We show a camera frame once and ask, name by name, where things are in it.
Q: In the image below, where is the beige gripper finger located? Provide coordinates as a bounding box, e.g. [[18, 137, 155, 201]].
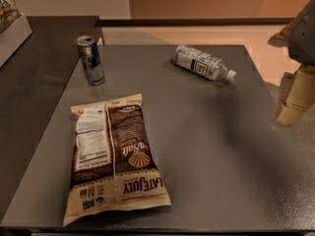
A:
[[274, 64, 315, 126]]

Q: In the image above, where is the silver blue energy drink can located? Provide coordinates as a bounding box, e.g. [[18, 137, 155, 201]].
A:
[[75, 35, 104, 86]]

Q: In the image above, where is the brown Late July chip bag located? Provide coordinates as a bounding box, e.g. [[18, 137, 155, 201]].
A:
[[63, 94, 171, 225]]

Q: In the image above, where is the clear plastic water bottle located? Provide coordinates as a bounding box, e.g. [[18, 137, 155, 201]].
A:
[[172, 45, 236, 84]]

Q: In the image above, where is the white snack box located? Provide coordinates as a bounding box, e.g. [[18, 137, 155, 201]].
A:
[[0, 0, 32, 67]]

